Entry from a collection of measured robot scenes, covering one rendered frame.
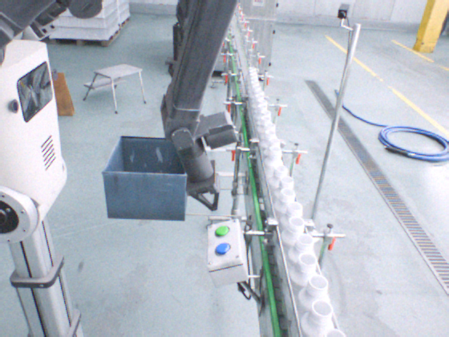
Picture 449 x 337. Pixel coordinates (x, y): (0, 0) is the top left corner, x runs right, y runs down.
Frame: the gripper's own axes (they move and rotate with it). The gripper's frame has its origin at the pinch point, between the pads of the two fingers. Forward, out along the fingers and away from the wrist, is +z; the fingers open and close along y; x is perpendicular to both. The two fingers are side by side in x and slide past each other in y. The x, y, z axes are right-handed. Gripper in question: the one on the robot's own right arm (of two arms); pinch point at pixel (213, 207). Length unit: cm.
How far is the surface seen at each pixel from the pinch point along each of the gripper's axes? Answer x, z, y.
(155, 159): 35, 24, 81
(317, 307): -16.7, 10.0, -24.2
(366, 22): -372, 248, 1021
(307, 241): -18.5, 10.6, -6.8
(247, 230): -5.2, 11.8, 3.1
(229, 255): -1.3, 7.8, -8.3
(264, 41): -49, 83, 473
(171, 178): 22, 19, 50
